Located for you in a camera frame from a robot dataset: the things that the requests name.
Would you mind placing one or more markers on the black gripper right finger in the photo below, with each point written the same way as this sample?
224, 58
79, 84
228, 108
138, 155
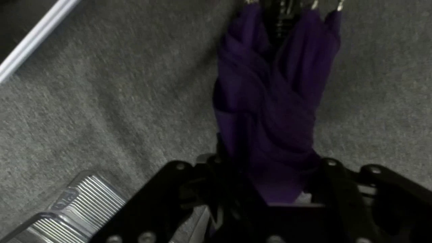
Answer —
382, 211

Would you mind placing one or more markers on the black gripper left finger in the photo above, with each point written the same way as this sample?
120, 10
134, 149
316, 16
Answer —
170, 211

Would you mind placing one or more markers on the purple umbrella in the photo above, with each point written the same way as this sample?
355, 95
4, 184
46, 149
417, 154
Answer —
270, 103

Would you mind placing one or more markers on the silver ribbed metal object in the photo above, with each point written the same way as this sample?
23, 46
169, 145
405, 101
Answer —
76, 207

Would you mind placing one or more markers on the grey tablecloth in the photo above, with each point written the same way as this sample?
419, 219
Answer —
112, 112

